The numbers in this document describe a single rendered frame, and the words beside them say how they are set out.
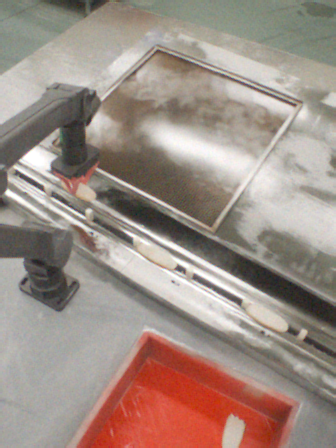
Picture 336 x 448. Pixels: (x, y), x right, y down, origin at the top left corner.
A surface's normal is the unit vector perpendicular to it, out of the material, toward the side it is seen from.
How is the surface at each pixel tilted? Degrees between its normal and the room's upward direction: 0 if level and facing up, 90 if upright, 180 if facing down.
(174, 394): 0
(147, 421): 0
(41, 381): 0
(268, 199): 10
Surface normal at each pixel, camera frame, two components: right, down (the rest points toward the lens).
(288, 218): -0.04, -0.53
